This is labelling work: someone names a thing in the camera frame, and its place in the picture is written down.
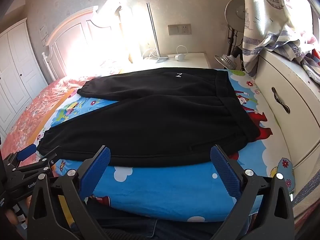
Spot printed striped curtain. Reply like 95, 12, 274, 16
241, 0, 317, 78

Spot person's jeans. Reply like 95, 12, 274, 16
67, 196, 252, 240

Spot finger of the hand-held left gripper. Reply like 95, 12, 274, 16
11, 146, 63, 178
3, 144, 37, 167

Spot blue cartoon printed blanket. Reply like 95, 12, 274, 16
34, 69, 295, 223

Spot white cable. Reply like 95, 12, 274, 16
142, 48, 157, 60

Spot wall sticker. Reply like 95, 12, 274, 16
39, 25, 50, 47

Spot standing fan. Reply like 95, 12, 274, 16
224, 0, 247, 71

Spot pink floral bedspread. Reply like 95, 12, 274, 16
0, 60, 130, 155

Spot white cabinet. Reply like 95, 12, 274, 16
254, 47, 320, 171

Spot white charger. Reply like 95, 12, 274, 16
174, 45, 188, 62

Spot black pants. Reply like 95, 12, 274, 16
37, 67, 260, 168

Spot white wardrobe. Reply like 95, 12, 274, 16
0, 17, 49, 135

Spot striped mattress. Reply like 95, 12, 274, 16
291, 177, 317, 227

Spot silver desk lamp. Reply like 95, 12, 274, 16
146, 2, 170, 64

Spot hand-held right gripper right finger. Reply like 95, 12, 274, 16
210, 144, 295, 240

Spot white wooden headboard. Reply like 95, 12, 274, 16
41, 6, 133, 82

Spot person's left hand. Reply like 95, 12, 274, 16
4, 202, 27, 232

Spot white nightstand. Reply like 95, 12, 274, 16
132, 52, 213, 70

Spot grey clip lamp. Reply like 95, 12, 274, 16
215, 53, 237, 70

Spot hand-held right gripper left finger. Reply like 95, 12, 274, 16
26, 145, 112, 240

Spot dark cabinet handle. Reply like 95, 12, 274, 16
271, 87, 290, 114

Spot patterned cloth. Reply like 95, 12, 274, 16
300, 35, 320, 84

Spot wall socket panel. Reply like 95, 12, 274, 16
167, 24, 192, 36

